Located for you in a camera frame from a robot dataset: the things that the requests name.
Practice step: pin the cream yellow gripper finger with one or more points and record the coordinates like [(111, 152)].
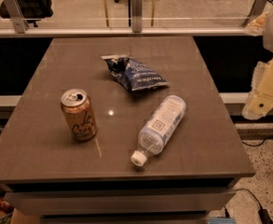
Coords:
[(260, 99)]

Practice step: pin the orange LaCroix soda can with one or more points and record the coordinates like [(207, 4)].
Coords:
[(78, 113)]

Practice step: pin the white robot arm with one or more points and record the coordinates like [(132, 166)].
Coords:
[(263, 25)]

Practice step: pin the red can under table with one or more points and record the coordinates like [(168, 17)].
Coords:
[(5, 206)]

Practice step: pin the clear plastic water bottle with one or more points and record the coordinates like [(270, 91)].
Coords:
[(157, 131)]

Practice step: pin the blue chip bag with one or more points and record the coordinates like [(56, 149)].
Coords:
[(133, 75)]

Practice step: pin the brown table with drawers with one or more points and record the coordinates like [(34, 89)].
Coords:
[(45, 172)]

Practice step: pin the black office chair left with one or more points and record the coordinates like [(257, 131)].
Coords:
[(35, 10)]

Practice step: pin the glass railing panel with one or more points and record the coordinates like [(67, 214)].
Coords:
[(157, 14)]

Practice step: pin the right metal railing bracket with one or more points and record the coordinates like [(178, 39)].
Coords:
[(256, 10)]

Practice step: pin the metal railing bracket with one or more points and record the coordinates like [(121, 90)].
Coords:
[(256, 10), (19, 23), (136, 15)]

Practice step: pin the middle metal railing bracket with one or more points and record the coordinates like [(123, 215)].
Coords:
[(136, 15)]

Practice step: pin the left metal railing bracket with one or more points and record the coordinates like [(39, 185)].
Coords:
[(19, 23)]

